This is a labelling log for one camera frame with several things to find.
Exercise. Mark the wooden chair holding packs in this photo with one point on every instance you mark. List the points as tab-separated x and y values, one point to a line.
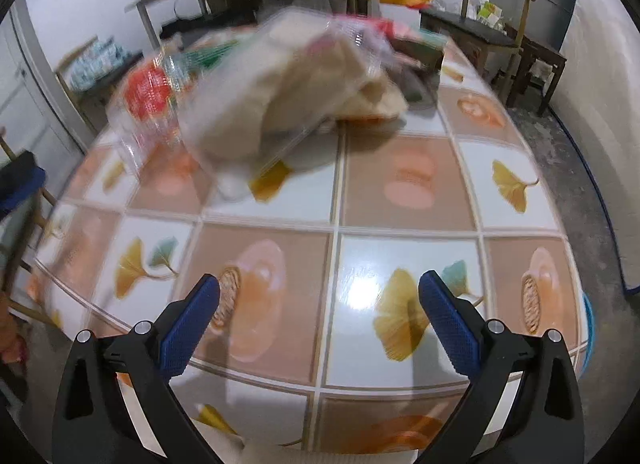
75	47

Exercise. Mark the dark cloth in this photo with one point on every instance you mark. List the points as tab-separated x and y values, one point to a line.
225	6

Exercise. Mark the table with patterned tablecloth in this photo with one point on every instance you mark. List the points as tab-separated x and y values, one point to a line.
365	264

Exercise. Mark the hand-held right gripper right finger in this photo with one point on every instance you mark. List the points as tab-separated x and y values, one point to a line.
447	324

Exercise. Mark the blue mesh wastebasket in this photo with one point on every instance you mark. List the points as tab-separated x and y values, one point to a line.
590	334

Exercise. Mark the white green packet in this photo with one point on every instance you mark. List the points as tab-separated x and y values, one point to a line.
487	11

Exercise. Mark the dark packet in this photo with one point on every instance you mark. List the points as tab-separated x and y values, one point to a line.
420	61

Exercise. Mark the white mattress with blue edge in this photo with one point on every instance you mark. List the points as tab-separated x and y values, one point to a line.
600	69

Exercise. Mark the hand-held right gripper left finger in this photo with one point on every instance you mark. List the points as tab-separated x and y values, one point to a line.
192	324

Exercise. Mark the white door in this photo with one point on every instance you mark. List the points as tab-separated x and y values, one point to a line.
30	109

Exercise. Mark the wooden armchair with dark seat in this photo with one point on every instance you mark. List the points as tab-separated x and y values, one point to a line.
465	26

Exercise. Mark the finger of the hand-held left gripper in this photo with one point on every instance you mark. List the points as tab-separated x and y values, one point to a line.
20	174

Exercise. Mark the dark wooden stool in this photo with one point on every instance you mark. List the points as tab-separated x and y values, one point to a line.
545	51

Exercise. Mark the clear bag with beige contents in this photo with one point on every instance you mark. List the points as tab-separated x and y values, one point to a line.
280	94

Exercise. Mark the stack of teal printed packs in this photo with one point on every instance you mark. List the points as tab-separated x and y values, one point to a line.
95	64

